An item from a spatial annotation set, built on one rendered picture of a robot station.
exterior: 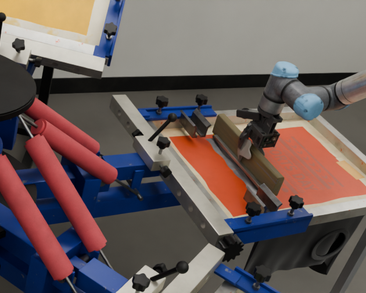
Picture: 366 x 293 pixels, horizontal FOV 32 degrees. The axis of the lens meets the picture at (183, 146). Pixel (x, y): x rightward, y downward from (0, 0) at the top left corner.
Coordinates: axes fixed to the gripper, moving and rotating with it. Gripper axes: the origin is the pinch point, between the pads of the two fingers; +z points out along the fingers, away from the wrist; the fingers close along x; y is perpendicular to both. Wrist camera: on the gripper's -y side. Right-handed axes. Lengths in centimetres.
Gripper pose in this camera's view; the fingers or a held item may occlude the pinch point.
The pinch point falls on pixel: (244, 156)
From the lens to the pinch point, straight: 211.1
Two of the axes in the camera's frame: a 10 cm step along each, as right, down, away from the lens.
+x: 8.4, -0.8, 5.4
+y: 4.7, 6.0, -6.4
